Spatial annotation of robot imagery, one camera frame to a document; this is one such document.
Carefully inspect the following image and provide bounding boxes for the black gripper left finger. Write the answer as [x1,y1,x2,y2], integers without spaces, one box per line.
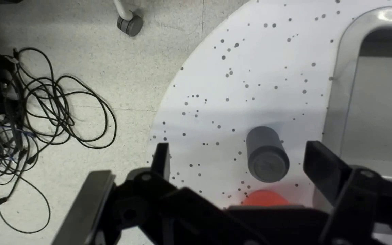
[51,142,234,245]

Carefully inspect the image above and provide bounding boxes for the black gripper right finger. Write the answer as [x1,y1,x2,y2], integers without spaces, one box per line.
[302,141,392,245]

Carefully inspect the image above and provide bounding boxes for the dark grey salt shaker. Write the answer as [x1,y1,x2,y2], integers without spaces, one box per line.
[244,126,291,184]

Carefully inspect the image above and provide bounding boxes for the orange plastic cup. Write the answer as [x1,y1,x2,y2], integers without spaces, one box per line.
[240,188,291,210]

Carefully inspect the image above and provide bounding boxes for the grey caster wheel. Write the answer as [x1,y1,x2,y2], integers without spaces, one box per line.
[115,13,144,39]

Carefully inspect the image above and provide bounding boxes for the tangled black floor cables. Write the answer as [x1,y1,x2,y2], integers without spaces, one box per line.
[0,47,118,236]

